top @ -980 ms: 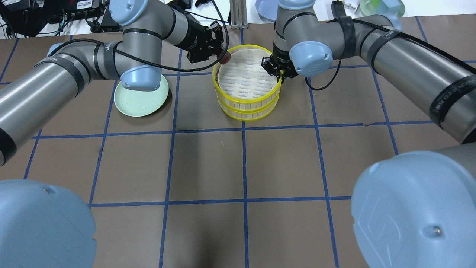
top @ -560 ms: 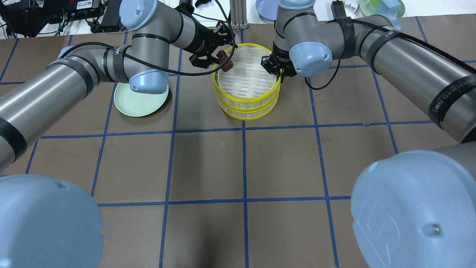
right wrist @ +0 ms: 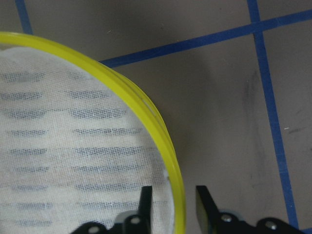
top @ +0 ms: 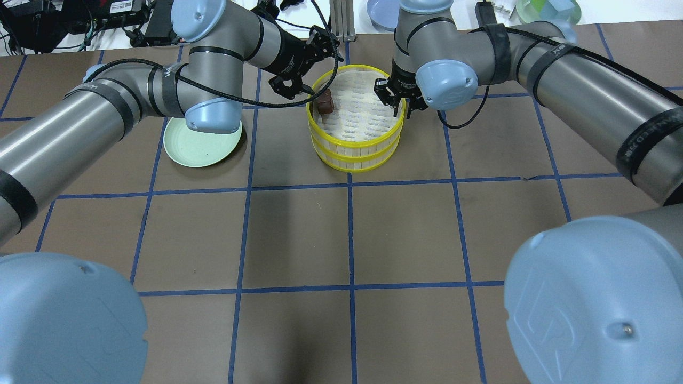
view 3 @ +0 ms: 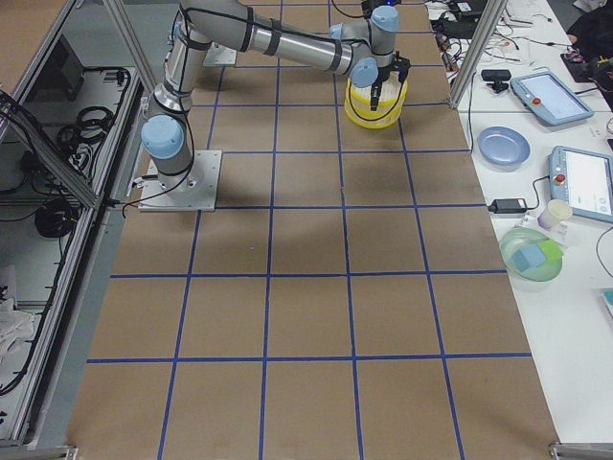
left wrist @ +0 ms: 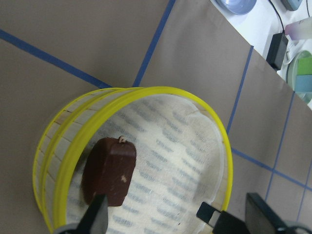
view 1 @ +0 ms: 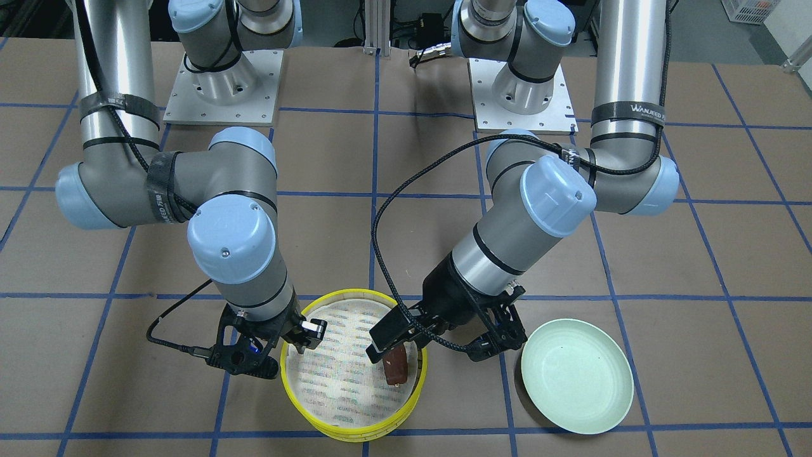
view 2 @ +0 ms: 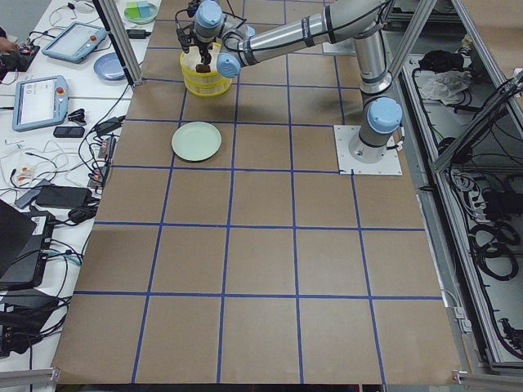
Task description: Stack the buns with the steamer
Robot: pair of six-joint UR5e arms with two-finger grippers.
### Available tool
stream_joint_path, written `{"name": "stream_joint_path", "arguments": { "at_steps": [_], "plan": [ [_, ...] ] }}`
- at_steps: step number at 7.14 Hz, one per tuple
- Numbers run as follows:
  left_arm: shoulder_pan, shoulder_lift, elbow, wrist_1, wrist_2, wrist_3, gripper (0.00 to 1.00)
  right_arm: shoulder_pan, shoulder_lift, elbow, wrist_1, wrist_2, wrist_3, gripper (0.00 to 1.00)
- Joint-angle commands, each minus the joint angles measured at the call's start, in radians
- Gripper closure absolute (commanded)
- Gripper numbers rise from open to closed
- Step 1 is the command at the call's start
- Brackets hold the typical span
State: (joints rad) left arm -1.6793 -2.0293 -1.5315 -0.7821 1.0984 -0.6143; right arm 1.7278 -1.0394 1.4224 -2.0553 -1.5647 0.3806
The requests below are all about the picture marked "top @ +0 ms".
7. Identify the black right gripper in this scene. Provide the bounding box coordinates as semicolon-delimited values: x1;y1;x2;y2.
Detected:
374;59;428;118

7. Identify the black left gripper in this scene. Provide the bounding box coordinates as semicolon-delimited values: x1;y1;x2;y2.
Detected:
264;25;342;100

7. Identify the brown chocolate bun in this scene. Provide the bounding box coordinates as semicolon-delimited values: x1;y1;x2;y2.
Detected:
315;89;335;116

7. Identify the yellow bamboo steamer basket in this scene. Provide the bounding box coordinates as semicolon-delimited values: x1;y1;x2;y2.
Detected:
306;64;407;156

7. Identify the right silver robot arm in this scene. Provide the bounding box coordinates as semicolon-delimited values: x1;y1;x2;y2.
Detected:
352;85;655;383

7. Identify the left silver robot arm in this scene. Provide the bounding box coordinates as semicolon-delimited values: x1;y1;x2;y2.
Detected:
1;1;342;383

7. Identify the yellow steamer with paper liner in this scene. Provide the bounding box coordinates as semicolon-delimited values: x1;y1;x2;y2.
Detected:
311;138;400;173

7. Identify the blue plate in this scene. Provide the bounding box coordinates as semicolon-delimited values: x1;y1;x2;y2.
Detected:
366;1;400;32

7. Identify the black power adapter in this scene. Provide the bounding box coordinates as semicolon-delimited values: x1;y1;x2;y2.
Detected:
475;1;498;27

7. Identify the light green plate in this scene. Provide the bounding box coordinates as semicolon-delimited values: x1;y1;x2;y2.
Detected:
163;118;243;168

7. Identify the clear green bowl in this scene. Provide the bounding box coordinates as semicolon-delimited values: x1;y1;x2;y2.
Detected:
515;1;582;25

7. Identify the aluminium frame post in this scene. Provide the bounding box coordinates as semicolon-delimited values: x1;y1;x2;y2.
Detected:
329;0;356;42

